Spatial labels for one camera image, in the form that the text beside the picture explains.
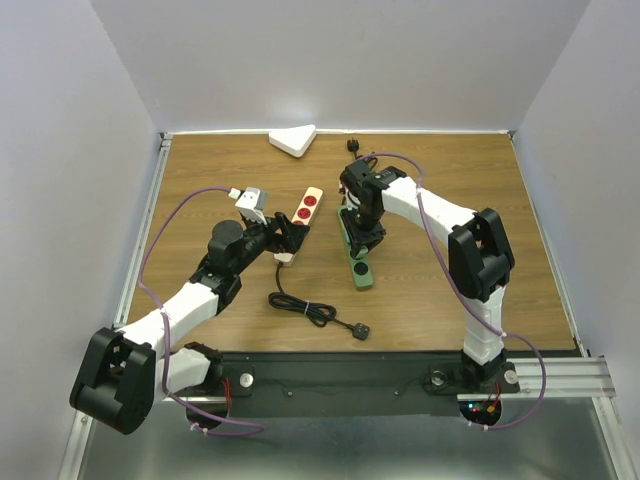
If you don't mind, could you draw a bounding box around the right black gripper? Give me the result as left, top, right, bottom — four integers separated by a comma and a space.
340, 203, 386, 256

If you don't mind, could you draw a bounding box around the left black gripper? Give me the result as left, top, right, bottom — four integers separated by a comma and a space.
231, 211, 308, 275

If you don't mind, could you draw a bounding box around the green black power strip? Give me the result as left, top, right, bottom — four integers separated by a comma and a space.
337, 206, 374, 291

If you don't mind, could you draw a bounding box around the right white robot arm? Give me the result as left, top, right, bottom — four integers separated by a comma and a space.
339, 158, 515, 395

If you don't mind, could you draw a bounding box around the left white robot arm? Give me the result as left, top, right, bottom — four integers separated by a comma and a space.
69, 212, 310, 434

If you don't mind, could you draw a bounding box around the cream red power strip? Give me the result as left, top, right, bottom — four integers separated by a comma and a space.
274, 187, 324, 267

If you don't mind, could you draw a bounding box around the white triangular device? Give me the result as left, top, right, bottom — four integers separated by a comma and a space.
268, 124, 317, 158

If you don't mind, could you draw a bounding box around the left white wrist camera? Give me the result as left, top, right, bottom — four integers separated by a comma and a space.
228, 187, 268, 225

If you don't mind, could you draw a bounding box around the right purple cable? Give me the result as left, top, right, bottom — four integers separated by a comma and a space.
362, 152, 549, 433

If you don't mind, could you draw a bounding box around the purple cable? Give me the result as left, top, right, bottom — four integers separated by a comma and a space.
138, 187, 266, 437
362, 152, 549, 433

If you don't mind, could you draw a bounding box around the black cord of cream strip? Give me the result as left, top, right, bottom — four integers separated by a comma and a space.
267, 261, 373, 342

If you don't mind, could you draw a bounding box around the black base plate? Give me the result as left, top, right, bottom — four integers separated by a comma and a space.
164, 351, 521, 420

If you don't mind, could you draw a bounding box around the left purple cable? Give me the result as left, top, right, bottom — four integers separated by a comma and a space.
138, 187, 266, 437

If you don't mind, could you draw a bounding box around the aluminium frame rail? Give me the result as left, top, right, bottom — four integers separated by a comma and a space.
58, 132, 173, 479

